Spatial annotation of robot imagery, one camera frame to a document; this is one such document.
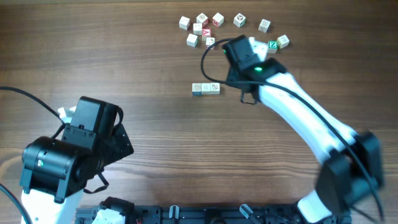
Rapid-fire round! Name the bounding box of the white block blue side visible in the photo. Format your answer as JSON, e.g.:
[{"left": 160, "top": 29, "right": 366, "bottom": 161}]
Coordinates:
[{"left": 192, "top": 83, "right": 202, "bottom": 96}]

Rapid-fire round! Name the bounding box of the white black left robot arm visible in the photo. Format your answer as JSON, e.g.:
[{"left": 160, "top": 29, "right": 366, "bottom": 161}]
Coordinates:
[{"left": 20, "top": 96, "right": 134, "bottom": 223}]

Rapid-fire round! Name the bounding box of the white block green panda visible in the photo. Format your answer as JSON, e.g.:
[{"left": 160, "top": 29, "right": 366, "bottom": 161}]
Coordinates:
[{"left": 233, "top": 13, "right": 246, "bottom": 27}]

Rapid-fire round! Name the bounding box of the white block red letter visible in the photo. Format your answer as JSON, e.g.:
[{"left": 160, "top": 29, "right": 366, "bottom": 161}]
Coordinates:
[{"left": 212, "top": 12, "right": 224, "bottom": 27}]

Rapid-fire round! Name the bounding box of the white block green side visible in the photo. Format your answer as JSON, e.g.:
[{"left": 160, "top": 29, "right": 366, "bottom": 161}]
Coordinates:
[{"left": 201, "top": 83, "right": 211, "bottom": 95}]

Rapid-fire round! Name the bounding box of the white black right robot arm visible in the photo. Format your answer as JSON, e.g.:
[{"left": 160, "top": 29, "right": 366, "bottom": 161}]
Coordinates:
[{"left": 222, "top": 35, "right": 384, "bottom": 223}]

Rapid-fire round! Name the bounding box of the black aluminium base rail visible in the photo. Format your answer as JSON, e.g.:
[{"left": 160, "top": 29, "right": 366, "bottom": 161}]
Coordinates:
[{"left": 75, "top": 197, "right": 308, "bottom": 224}]

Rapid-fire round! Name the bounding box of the white block red picture top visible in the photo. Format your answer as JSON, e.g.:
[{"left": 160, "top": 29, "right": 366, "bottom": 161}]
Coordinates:
[{"left": 196, "top": 13, "right": 208, "bottom": 27}]

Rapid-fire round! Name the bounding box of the white block green edge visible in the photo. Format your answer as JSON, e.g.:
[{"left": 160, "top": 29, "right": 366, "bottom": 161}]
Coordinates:
[{"left": 187, "top": 34, "right": 198, "bottom": 47}]

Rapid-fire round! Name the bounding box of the plain white wooden block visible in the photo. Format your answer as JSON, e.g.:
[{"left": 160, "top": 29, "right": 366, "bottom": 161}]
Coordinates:
[{"left": 193, "top": 23, "right": 203, "bottom": 35}]

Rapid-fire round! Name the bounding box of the white block far left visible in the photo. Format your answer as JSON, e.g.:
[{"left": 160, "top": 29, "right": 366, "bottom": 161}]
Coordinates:
[{"left": 178, "top": 16, "right": 190, "bottom": 30}]

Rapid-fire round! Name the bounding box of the white block red number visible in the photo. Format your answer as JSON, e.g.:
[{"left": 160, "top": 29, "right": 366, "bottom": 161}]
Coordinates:
[{"left": 206, "top": 37, "right": 215, "bottom": 49}]

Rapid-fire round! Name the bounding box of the white block plain picture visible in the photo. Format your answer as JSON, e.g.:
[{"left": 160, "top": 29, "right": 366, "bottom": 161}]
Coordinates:
[{"left": 258, "top": 19, "right": 271, "bottom": 33}]

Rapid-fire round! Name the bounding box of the white block leaf picture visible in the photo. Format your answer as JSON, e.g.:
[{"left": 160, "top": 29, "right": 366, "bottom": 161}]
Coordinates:
[{"left": 210, "top": 83, "right": 220, "bottom": 95}]

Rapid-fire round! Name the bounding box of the green letter Z block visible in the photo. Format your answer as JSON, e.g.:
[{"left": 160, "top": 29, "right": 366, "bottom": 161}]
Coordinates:
[{"left": 268, "top": 40, "right": 279, "bottom": 54}]

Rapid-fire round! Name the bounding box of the red letter A block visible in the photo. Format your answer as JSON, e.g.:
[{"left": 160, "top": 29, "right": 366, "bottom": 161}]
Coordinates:
[{"left": 201, "top": 29, "right": 211, "bottom": 41}]

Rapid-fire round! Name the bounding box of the white block yellow side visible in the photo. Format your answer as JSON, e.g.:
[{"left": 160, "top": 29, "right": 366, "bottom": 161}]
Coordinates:
[{"left": 277, "top": 35, "right": 290, "bottom": 49}]

